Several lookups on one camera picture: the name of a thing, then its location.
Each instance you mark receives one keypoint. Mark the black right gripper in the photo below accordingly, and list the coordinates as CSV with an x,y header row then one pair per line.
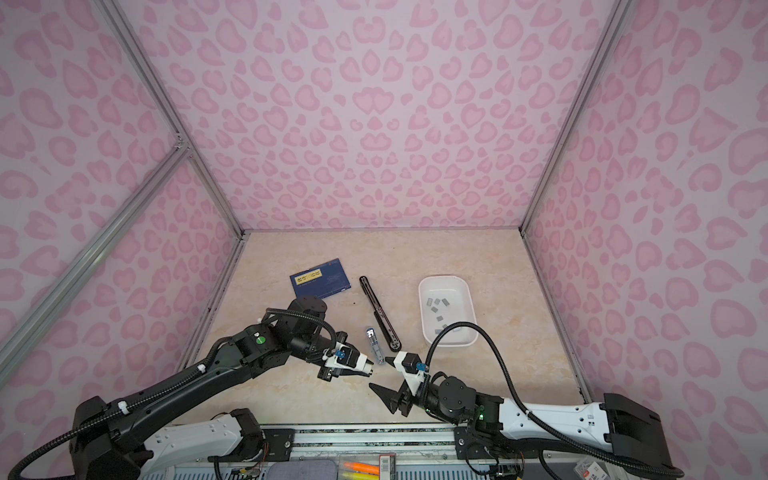
x,y
394,402

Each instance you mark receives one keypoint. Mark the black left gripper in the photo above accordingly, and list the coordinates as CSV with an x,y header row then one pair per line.
x,y
329,373

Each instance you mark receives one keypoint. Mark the black long stapler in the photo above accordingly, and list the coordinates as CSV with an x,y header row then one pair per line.
x,y
393,341

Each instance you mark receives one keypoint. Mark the light blue mini stapler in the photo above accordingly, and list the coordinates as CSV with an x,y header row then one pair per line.
x,y
375,345

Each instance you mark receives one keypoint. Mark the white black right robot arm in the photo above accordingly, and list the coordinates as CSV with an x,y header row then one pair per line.
x,y
615,430

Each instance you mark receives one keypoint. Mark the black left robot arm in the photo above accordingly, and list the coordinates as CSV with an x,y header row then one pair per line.
x,y
108,439

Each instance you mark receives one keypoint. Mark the orange marker pen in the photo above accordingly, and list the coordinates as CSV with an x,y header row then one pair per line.
x,y
362,468

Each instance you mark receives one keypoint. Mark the blue book yellow label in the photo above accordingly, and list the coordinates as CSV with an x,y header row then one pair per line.
x,y
321,281

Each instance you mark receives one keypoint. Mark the white plastic tray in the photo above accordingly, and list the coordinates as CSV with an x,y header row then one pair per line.
x,y
460,309

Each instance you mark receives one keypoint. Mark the yellow marker pen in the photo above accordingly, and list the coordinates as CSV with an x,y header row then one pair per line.
x,y
349,475

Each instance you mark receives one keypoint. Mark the grey foam pad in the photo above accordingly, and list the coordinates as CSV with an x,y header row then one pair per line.
x,y
322,469

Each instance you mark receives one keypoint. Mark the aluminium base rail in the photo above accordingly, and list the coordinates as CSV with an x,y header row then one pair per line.
x,y
221,449

